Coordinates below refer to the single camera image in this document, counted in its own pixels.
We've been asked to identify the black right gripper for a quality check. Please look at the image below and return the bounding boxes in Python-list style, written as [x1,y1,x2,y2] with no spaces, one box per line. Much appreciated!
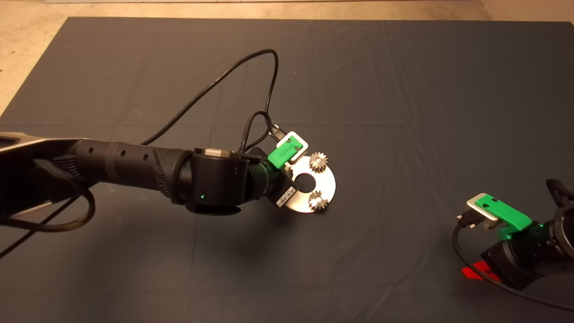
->
[462,223,561,290]

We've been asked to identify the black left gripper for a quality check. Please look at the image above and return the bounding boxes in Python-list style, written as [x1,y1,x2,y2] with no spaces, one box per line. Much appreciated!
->
[258,161,298,209]

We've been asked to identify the dark steel planetary gear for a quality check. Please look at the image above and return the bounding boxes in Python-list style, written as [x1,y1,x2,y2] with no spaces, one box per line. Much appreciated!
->
[309,152,329,174]
[308,190,330,213]

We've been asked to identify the round metal carrier plate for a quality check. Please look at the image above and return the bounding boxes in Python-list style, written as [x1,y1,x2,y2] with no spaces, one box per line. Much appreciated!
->
[283,156,336,214]

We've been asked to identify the dark grey table cloth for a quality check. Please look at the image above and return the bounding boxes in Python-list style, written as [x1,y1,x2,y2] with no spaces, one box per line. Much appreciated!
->
[0,17,574,323]

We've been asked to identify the green left camera mount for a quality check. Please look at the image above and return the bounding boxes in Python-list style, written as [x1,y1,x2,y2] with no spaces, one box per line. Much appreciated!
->
[268,136,302,170]

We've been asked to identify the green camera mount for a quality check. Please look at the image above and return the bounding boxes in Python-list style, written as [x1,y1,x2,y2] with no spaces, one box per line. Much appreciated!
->
[268,136,302,170]
[475,194,533,241]

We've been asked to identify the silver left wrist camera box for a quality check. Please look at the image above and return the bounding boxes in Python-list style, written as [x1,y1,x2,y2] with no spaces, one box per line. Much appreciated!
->
[277,131,309,163]

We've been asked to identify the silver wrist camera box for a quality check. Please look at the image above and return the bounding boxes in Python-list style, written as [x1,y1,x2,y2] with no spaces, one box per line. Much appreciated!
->
[466,193,499,229]
[277,131,309,163]

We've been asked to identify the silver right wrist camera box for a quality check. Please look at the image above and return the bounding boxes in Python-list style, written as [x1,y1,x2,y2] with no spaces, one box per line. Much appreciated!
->
[466,193,499,229]

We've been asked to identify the green right camera mount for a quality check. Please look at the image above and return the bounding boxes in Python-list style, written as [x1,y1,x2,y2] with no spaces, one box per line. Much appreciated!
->
[475,194,533,241]

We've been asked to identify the black left camera cable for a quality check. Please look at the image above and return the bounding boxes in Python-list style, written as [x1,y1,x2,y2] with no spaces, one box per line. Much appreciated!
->
[0,48,287,261]

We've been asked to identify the black braided cable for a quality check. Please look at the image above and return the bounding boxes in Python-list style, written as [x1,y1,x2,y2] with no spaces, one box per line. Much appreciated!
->
[0,157,96,233]

